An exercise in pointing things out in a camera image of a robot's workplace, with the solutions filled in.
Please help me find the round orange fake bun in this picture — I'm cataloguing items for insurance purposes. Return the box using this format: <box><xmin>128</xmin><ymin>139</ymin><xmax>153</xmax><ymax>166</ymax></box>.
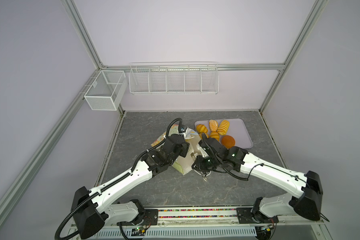
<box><xmin>221</xmin><ymin>135</ymin><xmax>236</xmax><ymax>149</ymax></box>

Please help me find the striped yellow fake bread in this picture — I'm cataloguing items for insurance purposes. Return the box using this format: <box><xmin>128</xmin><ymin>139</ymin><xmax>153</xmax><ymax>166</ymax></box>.
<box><xmin>209</xmin><ymin>131</ymin><xmax>221</xmax><ymax>142</ymax></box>

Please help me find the floral paper gift bag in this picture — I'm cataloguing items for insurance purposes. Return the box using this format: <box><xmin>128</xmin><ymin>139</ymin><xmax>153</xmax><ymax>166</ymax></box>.
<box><xmin>169</xmin><ymin>124</ymin><xmax>203</xmax><ymax>175</ymax></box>

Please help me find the long ridged fake bread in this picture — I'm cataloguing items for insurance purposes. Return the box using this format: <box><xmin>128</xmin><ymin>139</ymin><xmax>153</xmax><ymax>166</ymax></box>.
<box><xmin>217</xmin><ymin>120</ymin><xmax>230</xmax><ymax>136</ymax></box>

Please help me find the yellow fake bread roll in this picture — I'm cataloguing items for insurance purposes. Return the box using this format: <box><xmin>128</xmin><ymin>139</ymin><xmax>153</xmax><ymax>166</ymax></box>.
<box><xmin>196</xmin><ymin>124</ymin><xmax>208</xmax><ymax>134</ymax></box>

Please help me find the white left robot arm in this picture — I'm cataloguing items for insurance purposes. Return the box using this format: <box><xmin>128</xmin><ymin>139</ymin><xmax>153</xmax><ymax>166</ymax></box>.
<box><xmin>54</xmin><ymin>134</ymin><xmax>190</xmax><ymax>240</ymax></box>

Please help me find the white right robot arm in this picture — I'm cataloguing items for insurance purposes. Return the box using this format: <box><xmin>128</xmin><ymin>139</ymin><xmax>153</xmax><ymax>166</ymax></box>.
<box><xmin>192</xmin><ymin>139</ymin><xmax>323</xmax><ymax>223</ymax></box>

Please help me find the lavender plastic tray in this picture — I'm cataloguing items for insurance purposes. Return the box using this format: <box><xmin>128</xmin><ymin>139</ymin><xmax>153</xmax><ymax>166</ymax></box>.
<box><xmin>194</xmin><ymin>118</ymin><xmax>254</xmax><ymax>150</ymax></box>

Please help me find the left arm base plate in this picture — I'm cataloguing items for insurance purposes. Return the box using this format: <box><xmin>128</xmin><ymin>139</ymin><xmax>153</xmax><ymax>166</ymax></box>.
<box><xmin>122</xmin><ymin>209</ymin><xmax>159</xmax><ymax>226</ymax></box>

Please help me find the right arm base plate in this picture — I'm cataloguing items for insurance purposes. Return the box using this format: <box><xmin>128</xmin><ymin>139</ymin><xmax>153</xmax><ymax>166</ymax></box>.
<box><xmin>236</xmin><ymin>207</ymin><xmax>279</xmax><ymax>224</ymax></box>

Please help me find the aluminium mounting rail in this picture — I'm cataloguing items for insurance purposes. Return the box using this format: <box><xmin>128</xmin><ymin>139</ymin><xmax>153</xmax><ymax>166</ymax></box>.
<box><xmin>91</xmin><ymin>206</ymin><xmax>332</xmax><ymax>240</ymax></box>

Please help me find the long white wire basket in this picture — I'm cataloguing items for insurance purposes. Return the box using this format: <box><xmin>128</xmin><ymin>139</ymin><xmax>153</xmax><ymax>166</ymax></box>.
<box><xmin>129</xmin><ymin>62</ymin><xmax>220</xmax><ymax>95</ymax></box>

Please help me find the white mesh wall box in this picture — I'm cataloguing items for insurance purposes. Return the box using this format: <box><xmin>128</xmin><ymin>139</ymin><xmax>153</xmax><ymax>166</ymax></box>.
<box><xmin>84</xmin><ymin>70</ymin><xmax>128</xmax><ymax>111</ymax></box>

